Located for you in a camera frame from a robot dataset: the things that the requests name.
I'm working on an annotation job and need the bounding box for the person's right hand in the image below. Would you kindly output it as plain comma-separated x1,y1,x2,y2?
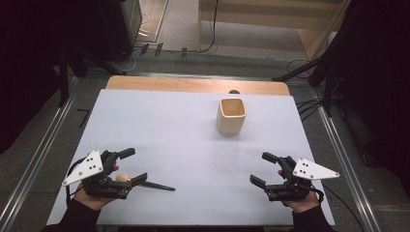
278,169,321,215

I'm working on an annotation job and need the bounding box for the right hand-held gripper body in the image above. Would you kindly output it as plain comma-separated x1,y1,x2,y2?
264,155,341,203

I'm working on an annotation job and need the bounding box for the black curtain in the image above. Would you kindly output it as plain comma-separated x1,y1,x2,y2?
0,0,72,155
323,0,410,196

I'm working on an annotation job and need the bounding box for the beige square cup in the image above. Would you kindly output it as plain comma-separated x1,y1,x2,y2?
216,97,248,136

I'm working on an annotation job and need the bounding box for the metal floor rail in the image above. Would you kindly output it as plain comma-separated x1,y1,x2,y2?
0,92,77,232
309,89,384,232

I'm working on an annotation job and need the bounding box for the person's left hand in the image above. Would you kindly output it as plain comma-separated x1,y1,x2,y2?
73,163,120,212

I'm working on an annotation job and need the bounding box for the black hanging cable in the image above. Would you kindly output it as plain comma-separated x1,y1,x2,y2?
198,0,220,54

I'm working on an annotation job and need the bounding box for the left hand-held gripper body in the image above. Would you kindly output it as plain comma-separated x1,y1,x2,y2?
62,149,133,200

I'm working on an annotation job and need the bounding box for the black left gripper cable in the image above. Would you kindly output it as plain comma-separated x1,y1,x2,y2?
65,157,85,207

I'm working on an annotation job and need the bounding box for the light wooden furniture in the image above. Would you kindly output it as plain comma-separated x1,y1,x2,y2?
196,0,352,62

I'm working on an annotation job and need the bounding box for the bundle of black floor cables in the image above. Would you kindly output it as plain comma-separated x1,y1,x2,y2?
295,97,327,123

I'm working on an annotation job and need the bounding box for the black tapered pen wooden knob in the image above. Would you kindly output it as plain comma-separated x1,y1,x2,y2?
115,173,177,192

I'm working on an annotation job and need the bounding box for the dark cabinet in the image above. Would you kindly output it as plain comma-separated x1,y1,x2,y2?
69,0,143,63

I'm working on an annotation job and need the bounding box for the black metal stand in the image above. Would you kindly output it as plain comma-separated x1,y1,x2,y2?
57,43,128,108
271,32,343,118

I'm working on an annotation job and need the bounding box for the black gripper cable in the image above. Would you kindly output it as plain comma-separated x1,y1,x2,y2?
309,183,366,232
65,157,85,207

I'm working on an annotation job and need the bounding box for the white floor cable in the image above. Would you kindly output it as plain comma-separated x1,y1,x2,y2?
110,44,143,73

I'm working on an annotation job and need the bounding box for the small black floor bracket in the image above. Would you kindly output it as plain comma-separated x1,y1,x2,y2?
76,107,92,129

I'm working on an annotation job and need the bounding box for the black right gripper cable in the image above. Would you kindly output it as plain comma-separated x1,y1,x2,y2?
309,183,366,232

